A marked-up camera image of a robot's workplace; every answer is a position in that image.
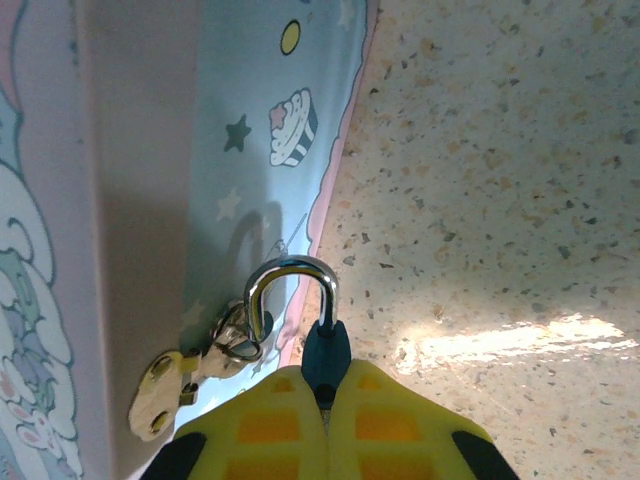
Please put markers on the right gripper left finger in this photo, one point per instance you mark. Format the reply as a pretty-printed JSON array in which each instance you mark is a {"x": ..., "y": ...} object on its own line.
[{"x": 265, "y": 440}]

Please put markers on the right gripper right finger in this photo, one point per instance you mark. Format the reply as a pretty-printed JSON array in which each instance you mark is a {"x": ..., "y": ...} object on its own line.
[{"x": 390, "y": 440}]

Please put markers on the small dark padlock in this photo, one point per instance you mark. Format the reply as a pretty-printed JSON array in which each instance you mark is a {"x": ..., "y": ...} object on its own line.
[{"x": 325, "y": 350}]

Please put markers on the cartoon print tin box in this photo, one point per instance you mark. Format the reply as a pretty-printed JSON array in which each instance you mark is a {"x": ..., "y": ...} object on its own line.
[{"x": 125, "y": 150}]

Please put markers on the metal hasp latch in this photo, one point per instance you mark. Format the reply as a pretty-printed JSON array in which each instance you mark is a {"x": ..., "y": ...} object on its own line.
[{"x": 160, "y": 390}]

